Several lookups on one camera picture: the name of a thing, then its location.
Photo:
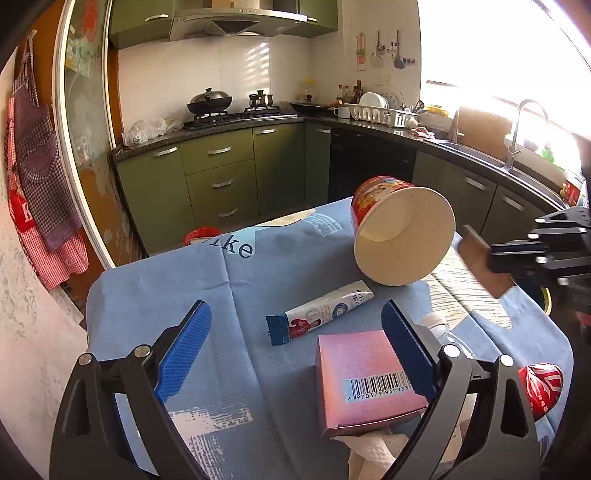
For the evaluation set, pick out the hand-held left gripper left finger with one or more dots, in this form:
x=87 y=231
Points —
x=184 y=350

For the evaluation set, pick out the white and blue snack wrapper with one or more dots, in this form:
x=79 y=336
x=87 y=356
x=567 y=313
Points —
x=318 y=314

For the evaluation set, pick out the dark kitchen countertop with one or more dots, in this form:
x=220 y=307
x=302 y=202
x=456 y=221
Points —
x=152 y=148

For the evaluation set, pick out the steel sink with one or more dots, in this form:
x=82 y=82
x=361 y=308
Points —
x=475 y=154

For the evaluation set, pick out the bright window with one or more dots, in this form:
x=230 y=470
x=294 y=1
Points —
x=485 y=46

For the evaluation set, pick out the pink cloth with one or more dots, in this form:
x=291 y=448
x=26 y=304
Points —
x=424 y=133

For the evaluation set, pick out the green drawer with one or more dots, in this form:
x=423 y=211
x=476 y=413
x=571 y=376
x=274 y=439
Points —
x=217 y=150
x=223 y=183
x=227 y=213

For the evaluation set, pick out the green upper cabinet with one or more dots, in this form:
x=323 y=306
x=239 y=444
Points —
x=138 y=23
x=318 y=16

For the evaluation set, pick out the red carton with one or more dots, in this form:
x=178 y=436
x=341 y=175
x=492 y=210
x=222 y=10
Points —
x=570 y=191

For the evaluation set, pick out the tall steel faucet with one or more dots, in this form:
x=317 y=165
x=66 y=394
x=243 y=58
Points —
x=521 y=134

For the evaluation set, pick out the yellow packet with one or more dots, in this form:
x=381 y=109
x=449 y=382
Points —
x=438 y=110

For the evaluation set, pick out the clear plastic bottle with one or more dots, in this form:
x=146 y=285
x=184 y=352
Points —
x=441 y=330

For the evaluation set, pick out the purple checked apron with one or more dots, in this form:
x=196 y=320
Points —
x=32 y=152

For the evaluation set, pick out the green sink cabinet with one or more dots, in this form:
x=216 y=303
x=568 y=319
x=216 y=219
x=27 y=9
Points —
x=461 y=194

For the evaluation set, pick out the white mug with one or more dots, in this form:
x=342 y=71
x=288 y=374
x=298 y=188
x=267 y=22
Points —
x=342 y=112

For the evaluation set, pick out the black wok with lid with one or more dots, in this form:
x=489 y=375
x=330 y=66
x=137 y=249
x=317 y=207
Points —
x=209 y=100

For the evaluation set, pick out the pink and green hanging utensil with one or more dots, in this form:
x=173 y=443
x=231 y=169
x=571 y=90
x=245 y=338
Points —
x=361 y=50

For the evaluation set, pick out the blue hanging utensil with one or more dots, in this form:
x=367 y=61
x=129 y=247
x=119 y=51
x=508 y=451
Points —
x=398 y=55

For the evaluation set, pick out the small bottle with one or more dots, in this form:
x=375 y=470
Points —
x=308 y=90

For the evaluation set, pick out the white dish rack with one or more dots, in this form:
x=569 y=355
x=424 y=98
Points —
x=383 y=115

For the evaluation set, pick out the white paper towel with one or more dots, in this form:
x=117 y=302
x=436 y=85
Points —
x=369 y=454

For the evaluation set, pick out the black gas stove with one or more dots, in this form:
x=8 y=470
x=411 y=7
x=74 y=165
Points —
x=231 y=117

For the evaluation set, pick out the steel range hood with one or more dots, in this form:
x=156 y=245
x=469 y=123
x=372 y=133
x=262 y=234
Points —
x=240 y=21

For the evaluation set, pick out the white hanging utensil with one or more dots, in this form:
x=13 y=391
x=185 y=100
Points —
x=377 y=53

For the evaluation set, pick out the white wall outlet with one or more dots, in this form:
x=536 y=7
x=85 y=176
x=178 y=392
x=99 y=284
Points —
x=384 y=81

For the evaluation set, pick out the blue printed tablecloth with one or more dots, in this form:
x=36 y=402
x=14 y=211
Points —
x=277 y=277

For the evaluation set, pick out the black frying pan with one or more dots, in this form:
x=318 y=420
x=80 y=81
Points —
x=308 y=108

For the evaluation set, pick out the red drink can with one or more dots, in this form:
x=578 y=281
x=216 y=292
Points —
x=540 y=387

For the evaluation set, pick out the white plate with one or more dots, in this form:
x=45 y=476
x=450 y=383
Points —
x=371 y=99

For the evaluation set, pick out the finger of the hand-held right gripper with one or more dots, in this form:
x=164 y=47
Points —
x=480 y=258
x=563 y=226

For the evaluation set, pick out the glass sliding door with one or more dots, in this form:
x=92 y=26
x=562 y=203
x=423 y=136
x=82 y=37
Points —
x=87 y=138

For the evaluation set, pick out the pink cardboard box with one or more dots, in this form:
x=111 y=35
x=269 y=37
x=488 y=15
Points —
x=355 y=369

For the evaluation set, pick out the red printed paper noodle bowl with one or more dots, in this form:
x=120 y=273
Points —
x=401 y=240

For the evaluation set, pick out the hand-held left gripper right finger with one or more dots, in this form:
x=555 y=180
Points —
x=408 y=350

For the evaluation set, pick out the black dishwasher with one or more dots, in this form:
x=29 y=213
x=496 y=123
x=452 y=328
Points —
x=369 y=170

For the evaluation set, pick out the red checked apron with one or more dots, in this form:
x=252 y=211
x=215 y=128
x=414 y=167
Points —
x=60 y=258

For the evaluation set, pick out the small steel faucet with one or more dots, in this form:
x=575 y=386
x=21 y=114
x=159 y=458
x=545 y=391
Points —
x=455 y=124

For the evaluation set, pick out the patterned plate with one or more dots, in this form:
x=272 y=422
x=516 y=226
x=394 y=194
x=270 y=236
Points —
x=389 y=99

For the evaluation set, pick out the white plastic bag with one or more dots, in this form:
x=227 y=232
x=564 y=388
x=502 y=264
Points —
x=145 y=129

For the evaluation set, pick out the utensil holder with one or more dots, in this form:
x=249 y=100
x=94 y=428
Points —
x=413 y=105

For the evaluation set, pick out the wooden board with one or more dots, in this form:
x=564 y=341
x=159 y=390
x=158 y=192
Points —
x=485 y=124

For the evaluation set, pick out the green lower cabinet unit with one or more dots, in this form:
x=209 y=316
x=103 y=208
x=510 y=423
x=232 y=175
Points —
x=152 y=198

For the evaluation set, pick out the row of condiment bottles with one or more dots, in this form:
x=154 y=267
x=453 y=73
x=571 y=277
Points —
x=351 y=92

